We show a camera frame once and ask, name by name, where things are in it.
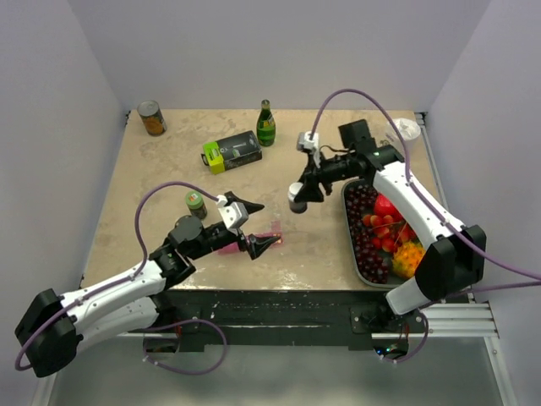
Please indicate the aluminium frame rail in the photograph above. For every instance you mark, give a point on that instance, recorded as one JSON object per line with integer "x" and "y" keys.
{"x": 477, "y": 323}

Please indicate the grey fruit tray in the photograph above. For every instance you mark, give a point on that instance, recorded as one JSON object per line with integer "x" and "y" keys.
{"x": 393, "y": 279}

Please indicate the white paper bag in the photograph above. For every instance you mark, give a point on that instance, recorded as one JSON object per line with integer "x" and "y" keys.
{"x": 410, "y": 132}

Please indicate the green lid small jar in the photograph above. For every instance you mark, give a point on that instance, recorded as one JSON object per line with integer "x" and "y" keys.
{"x": 196, "y": 205}

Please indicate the red grape bunch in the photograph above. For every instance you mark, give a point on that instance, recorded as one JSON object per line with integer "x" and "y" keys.
{"x": 371, "y": 265}

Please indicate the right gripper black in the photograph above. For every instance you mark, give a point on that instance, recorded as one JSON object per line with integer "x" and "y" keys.
{"x": 311, "y": 190}

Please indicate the yellow orange dragon fruit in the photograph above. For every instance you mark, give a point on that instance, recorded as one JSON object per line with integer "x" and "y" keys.
{"x": 407, "y": 258}

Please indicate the tin can fruit label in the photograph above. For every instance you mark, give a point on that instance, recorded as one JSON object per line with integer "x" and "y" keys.
{"x": 152, "y": 118}

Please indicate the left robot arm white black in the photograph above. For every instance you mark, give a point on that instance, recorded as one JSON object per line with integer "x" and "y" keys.
{"x": 55, "y": 327}

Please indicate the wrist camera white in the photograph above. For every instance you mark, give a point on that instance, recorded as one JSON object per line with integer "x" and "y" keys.
{"x": 308, "y": 142}
{"x": 233, "y": 213}

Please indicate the red apples cluster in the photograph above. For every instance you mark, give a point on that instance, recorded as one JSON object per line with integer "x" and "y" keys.
{"x": 388, "y": 233}

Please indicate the green glass bottle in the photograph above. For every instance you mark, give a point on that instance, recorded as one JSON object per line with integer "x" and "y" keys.
{"x": 266, "y": 125}

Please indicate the pink weekly pill organizer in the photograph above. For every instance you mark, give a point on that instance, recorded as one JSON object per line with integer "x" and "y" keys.
{"x": 275, "y": 227}

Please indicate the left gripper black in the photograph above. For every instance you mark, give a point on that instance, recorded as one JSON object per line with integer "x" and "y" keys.
{"x": 255, "y": 245}

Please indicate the red round fruit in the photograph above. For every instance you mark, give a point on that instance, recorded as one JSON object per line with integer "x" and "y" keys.
{"x": 383, "y": 207}

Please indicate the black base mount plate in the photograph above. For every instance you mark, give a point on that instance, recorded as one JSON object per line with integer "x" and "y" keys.
{"x": 215, "y": 336}

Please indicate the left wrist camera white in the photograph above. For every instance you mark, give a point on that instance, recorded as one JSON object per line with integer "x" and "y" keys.
{"x": 233, "y": 213}

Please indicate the green black product box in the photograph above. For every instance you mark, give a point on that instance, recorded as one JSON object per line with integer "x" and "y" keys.
{"x": 231, "y": 152}

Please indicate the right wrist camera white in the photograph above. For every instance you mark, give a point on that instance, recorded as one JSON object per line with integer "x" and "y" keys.
{"x": 308, "y": 142}

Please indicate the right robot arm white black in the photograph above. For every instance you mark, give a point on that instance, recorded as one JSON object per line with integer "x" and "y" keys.
{"x": 452, "y": 259}

